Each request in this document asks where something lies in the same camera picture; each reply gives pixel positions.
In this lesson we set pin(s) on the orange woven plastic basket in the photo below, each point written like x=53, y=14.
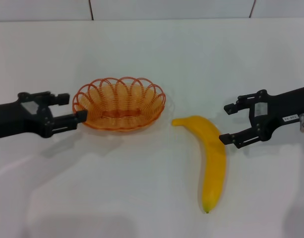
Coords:
x=119, y=111

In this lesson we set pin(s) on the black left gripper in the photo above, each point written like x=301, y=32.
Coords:
x=18, y=119

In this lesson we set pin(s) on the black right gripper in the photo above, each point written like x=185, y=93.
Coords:
x=283, y=109

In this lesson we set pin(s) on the yellow banana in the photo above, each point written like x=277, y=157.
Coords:
x=213, y=163

